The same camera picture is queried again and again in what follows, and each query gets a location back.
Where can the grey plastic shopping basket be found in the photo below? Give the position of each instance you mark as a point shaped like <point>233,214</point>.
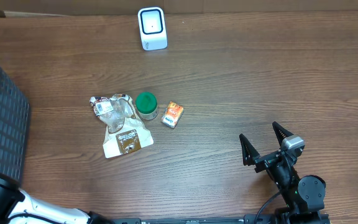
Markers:
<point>14,128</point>

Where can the white barcode scanner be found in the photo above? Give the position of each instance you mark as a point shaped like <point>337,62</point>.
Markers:
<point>153,34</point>

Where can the brown beige cookie pouch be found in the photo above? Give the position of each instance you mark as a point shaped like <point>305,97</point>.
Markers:
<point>125,131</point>

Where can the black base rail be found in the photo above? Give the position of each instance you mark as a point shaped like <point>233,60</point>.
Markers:
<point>191,221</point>

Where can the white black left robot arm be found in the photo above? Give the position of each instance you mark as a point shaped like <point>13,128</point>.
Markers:
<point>17,206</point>

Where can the green lid jar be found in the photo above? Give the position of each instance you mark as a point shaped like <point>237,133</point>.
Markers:
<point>147,105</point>

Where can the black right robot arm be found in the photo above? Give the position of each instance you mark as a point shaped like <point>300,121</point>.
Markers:
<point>304,197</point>

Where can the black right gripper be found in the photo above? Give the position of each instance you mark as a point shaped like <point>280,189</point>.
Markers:
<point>251,154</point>

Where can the small orange snack packet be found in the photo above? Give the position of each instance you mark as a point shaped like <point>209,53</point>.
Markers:
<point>172,114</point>

